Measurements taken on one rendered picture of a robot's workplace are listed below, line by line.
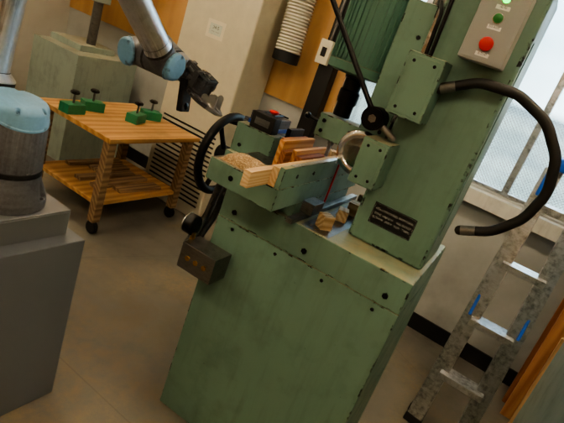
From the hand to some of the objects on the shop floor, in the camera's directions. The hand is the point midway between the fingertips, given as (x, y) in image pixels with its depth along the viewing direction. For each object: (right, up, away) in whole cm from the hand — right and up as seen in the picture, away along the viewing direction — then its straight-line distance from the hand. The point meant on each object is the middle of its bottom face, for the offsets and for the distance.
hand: (217, 115), depth 166 cm
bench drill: (-128, +12, +184) cm, 224 cm away
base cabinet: (+14, -105, +9) cm, 106 cm away
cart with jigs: (-82, -29, +120) cm, 148 cm away
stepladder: (+87, -120, +40) cm, 154 cm away
